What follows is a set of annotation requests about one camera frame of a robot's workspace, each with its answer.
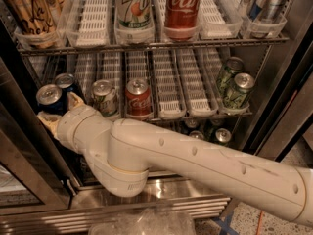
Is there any white 7up can middle shelf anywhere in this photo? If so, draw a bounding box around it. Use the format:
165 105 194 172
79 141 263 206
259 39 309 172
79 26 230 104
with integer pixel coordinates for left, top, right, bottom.
91 79 118 117

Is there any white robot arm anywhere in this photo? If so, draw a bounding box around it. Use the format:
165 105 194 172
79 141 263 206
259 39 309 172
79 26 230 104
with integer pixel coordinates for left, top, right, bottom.
38 92 313 227

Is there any white 7up can top shelf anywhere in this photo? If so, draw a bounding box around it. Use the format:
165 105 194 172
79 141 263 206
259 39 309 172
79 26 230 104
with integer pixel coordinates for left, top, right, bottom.
115 0 151 29

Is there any top wire shelf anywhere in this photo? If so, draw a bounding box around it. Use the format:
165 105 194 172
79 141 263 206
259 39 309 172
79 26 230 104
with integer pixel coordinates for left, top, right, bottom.
18 32 290 57

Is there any front green can middle shelf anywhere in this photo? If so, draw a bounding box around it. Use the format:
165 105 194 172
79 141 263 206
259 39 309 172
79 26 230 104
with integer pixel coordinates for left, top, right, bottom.
223 72 255 109

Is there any white 7up can shelf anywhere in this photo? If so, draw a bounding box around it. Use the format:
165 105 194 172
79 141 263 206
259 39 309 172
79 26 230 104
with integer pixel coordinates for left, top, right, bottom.
115 0 151 29
91 79 118 117

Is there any red coca-cola can top shelf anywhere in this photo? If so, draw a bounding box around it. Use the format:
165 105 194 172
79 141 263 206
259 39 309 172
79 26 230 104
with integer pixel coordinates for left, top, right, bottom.
164 0 201 41

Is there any red coca-cola can middle shelf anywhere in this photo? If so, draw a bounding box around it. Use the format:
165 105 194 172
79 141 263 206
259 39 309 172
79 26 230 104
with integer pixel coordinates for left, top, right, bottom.
125 78 151 117

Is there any rear green can middle shelf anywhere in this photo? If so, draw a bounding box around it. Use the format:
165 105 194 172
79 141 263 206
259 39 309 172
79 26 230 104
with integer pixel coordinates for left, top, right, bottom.
216 57 244 95

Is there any green can bottom shelf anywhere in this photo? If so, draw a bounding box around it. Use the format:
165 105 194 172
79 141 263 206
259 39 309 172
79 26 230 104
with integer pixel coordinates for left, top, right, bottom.
214 128 232 145

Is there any steel fridge door right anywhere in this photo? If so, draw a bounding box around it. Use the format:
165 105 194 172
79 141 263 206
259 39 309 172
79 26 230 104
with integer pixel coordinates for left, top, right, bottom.
236 6 312 162

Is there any gold la croix can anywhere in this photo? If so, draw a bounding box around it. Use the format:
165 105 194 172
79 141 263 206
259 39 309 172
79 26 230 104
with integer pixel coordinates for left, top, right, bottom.
4 0 56 49

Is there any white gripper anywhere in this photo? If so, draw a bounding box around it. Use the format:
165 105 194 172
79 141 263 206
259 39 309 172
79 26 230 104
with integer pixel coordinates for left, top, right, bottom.
37 92 112 155

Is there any green can shelf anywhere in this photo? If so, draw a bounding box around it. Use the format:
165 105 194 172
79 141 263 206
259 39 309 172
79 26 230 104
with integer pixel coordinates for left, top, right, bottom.
214 128 232 145
223 72 255 109
216 57 244 95

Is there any wire shelf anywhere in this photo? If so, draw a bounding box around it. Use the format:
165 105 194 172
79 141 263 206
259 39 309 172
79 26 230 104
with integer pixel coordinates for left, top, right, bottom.
113 110 254 124
18 32 290 57

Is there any blue can bottom shelf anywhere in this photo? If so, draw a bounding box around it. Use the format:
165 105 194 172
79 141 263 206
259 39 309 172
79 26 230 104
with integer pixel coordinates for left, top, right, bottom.
189 130 204 140

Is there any blue pepsi can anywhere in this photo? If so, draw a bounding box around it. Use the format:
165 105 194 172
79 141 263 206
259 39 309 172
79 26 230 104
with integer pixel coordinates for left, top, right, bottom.
54 72 80 110
36 84 64 115

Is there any red coca-cola can shelf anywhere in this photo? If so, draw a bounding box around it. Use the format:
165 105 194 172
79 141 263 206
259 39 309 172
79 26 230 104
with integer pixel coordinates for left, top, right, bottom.
164 0 201 41
125 78 151 117

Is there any middle wire shelf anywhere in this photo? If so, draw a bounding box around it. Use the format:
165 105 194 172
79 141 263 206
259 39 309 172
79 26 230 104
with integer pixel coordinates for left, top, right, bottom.
113 110 254 124

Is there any orange cable on floor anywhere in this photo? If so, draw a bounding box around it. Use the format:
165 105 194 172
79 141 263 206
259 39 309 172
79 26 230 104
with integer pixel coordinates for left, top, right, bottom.
256 211 264 235

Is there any silver blue can top shelf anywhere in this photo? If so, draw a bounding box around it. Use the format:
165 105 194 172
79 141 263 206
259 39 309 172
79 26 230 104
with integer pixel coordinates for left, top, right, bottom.
237 0 293 25

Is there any blue tape cross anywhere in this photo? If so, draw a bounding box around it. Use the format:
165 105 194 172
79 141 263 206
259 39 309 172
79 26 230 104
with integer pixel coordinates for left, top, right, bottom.
213 212 241 235

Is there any glass fridge door left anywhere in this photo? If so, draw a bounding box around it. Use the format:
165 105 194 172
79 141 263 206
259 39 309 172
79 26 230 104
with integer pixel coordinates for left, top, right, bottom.
0 21 75 215

